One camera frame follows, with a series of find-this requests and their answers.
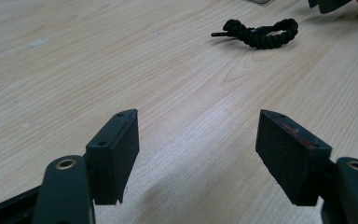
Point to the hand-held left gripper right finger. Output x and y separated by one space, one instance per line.
289 155

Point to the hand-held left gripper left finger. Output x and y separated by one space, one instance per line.
113 158

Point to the grey flat object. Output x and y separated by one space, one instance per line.
259 1

